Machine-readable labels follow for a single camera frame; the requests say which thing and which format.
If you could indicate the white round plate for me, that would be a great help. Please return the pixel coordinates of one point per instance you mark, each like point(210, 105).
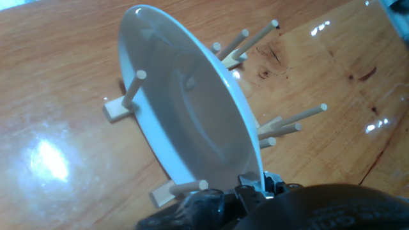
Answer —
point(191, 105)

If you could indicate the wooden peg dish rack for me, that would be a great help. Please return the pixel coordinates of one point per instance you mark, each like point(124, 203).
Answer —
point(118, 108)

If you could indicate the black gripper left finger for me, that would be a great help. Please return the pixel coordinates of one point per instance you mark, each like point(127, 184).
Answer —
point(198, 207)

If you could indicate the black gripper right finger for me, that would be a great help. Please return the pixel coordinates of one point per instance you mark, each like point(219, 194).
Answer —
point(319, 207)

